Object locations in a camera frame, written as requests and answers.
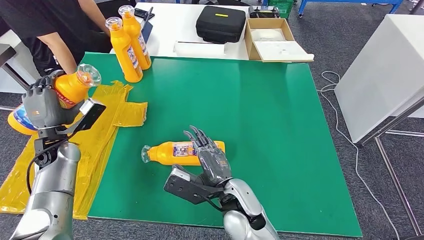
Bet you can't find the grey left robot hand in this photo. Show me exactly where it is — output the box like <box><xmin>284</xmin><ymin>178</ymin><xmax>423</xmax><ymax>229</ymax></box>
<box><xmin>21</xmin><ymin>69</ymin><xmax>85</xmax><ymax>131</ymax></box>

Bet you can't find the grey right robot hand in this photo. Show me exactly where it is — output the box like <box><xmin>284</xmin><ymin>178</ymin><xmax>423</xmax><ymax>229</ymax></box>
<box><xmin>172</xmin><ymin>125</ymin><xmax>233</xmax><ymax>188</ymax></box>

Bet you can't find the orange bottle with clear cap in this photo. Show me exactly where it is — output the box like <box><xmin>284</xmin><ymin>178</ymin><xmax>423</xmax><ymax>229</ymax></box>
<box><xmin>105</xmin><ymin>16</ymin><xmax>144</xmax><ymax>84</ymax></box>
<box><xmin>7</xmin><ymin>63</ymin><xmax>103</xmax><ymax>136</ymax></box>
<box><xmin>118</xmin><ymin>4</ymin><xmax>152</xmax><ymax>71</ymax></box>
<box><xmin>141</xmin><ymin>140</ymin><xmax>226</xmax><ymax>167</ymax></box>

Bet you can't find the white desk with metal leg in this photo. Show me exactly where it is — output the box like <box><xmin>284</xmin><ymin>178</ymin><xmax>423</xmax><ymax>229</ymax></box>
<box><xmin>0</xmin><ymin>29</ymin><xmax>41</xmax><ymax>112</ymax></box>

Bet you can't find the yellow plastic sheet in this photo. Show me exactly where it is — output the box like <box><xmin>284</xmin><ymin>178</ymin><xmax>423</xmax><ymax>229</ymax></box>
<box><xmin>0</xmin><ymin>80</ymin><xmax>148</xmax><ymax>220</ymax></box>

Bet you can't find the person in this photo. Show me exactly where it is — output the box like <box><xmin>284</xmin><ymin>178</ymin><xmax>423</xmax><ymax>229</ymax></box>
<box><xmin>0</xmin><ymin>0</ymin><xmax>133</xmax><ymax>77</ymax></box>

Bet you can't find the white paper sheet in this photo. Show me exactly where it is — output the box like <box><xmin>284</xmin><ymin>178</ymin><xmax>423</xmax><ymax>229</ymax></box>
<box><xmin>173</xmin><ymin>41</ymin><xmax>226</xmax><ymax>57</ymax></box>

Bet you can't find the brown cardboard box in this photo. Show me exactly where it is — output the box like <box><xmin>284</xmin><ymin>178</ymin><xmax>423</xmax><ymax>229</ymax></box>
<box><xmin>244</xmin><ymin>17</ymin><xmax>315</xmax><ymax>63</ymax></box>

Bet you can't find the white flat board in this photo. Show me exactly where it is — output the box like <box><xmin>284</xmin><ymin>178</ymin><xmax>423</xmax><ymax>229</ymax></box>
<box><xmin>253</xmin><ymin>40</ymin><xmax>315</xmax><ymax>62</ymax></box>

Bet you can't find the tablet with dark blue cover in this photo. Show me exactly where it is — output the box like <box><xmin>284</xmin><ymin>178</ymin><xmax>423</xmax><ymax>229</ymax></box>
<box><xmin>140</xmin><ymin>6</ymin><xmax>154</xmax><ymax>43</ymax></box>

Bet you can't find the black zip carrying case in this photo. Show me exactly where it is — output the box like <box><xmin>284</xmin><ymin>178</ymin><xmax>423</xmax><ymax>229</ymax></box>
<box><xmin>195</xmin><ymin>5</ymin><xmax>247</xmax><ymax>44</ymax></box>

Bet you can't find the white bag in box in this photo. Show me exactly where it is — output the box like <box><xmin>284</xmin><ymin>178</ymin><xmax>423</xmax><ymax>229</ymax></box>
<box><xmin>250</xmin><ymin>28</ymin><xmax>286</xmax><ymax>42</ymax></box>

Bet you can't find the black phone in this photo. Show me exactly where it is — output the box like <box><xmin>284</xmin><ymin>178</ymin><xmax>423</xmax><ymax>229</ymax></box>
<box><xmin>134</xmin><ymin>7</ymin><xmax>156</xmax><ymax>20</ymax></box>

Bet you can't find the black remote controller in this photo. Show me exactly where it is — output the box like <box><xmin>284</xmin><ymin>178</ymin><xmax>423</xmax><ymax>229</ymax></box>
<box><xmin>248</xmin><ymin>5</ymin><xmax>281</xmax><ymax>19</ymax></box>

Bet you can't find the black chair base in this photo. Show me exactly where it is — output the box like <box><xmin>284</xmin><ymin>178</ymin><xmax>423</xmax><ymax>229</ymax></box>
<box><xmin>193</xmin><ymin>0</ymin><xmax>253</xmax><ymax>7</ymax></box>

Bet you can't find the green plastic crate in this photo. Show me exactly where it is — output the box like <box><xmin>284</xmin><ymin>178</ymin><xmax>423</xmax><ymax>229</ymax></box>
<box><xmin>267</xmin><ymin>0</ymin><xmax>296</xmax><ymax>17</ymax></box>

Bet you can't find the white side table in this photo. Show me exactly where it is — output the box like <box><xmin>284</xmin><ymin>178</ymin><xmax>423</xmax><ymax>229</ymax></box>
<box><xmin>333</xmin><ymin>13</ymin><xmax>424</xmax><ymax>238</ymax></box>

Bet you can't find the black left camera bracket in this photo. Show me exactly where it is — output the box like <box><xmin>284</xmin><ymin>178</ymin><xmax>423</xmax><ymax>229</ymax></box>
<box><xmin>34</xmin><ymin>120</ymin><xmax>84</xmax><ymax>147</ymax></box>

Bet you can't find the black camera bracket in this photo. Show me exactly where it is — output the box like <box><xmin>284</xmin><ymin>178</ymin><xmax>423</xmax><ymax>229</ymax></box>
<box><xmin>34</xmin><ymin>120</ymin><xmax>84</xmax><ymax>147</ymax></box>
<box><xmin>163</xmin><ymin>172</ymin><xmax>226</xmax><ymax>205</ymax></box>

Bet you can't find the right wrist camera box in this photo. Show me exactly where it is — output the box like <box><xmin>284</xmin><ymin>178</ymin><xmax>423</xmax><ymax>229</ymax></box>
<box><xmin>170</xmin><ymin>167</ymin><xmax>191</xmax><ymax>182</ymax></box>

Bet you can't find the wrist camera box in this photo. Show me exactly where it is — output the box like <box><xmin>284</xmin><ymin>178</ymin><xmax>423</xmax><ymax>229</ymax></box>
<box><xmin>74</xmin><ymin>97</ymin><xmax>108</xmax><ymax>133</ymax></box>
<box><xmin>170</xmin><ymin>167</ymin><xmax>191</xmax><ymax>182</ymax></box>

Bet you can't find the black right camera bracket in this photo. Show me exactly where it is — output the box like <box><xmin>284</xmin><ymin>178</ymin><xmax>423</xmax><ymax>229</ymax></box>
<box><xmin>163</xmin><ymin>172</ymin><xmax>226</xmax><ymax>205</ymax></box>

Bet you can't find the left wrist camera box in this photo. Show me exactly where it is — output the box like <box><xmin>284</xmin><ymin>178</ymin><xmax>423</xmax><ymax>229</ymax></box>
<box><xmin>74</xmin><ymin>97</ymin><xmax>108</xmax><ymax>133</ymax></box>

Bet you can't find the white floor cable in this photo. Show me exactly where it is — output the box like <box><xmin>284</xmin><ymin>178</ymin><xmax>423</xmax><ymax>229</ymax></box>
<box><xmin>316</xmin><ymin>70</ymin><xmax>400</xmax><ymax>240</ymax></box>

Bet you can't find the blue metal rack frame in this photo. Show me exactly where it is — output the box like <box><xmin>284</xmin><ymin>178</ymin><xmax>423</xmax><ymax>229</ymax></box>
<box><xmin>297</xmin><ymin>0</ymin><xmax>405</xmax><ymax>17</ymax></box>

